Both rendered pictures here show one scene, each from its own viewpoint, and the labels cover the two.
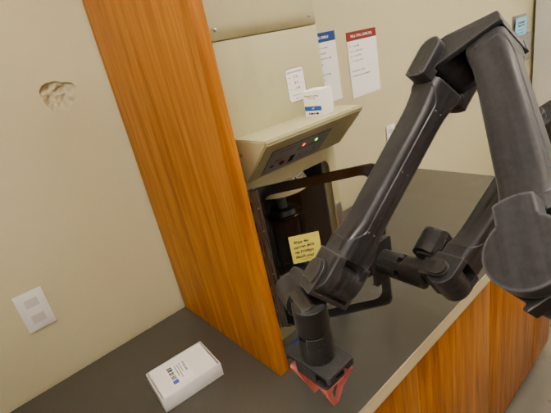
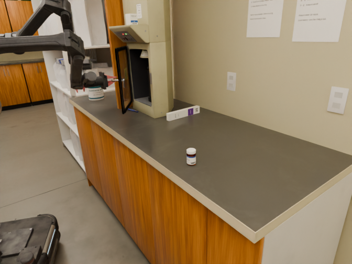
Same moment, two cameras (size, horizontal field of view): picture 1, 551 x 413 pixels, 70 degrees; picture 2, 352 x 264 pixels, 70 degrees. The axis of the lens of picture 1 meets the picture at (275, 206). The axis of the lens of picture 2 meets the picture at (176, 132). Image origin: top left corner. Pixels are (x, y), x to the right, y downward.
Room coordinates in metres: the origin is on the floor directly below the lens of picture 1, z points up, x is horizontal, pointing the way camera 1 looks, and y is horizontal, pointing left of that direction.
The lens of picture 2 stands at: (1.25, -1.75, 1.47)
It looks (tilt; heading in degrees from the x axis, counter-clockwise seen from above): 22 degrees down; 92
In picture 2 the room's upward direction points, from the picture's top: 2 degrees counter-clockwise
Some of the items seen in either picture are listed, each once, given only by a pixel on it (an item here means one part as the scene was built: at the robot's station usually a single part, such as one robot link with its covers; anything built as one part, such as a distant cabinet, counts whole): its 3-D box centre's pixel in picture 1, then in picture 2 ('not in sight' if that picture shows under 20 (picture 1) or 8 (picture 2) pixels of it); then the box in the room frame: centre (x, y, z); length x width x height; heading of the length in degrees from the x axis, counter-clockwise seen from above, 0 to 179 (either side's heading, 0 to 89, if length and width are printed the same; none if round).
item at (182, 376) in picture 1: (184, 374); not in sight; (0.80, 0.32, 0.96); 0.16 x 0.12 x 0.04; 122
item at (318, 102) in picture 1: (318, 101); (131, 19); (0.96, -0.15, 1.54); 0.05 x 0.05 x 0.06; 45
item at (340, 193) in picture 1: (326, 250); (124, 78); (0.86, -0.10, 1.19); 0.30 x 0.01 x 0.40; 91
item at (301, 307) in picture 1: (309, 314); not in sight; (0.53, -0.02, 1.27); 0.07 x 0.06 x 0.07; 14
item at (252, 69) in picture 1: (266, 185); (154, 54); (1.06, 0.01, 1.33); 0.32 x 0.25 x 0.77; 127
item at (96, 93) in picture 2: not in sight; (95, 90); (0.48, 0.39, 1.02); 0.13 x 0.13 x 0.15
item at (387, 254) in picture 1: (390, 263); (98, 81); (0.73, -0.22, 1.20); 0.07 x 0.07 x 0.10; 36
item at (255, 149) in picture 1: (304, 142); (128, 34); (0.91, -0.10, 1.46); 0.32 x 0.12 x 0.10; 127
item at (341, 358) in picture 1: (316, 345); not in sight; (0.52, -0.02, 1.21); 0.10 x 0.07 x 0.07; 37
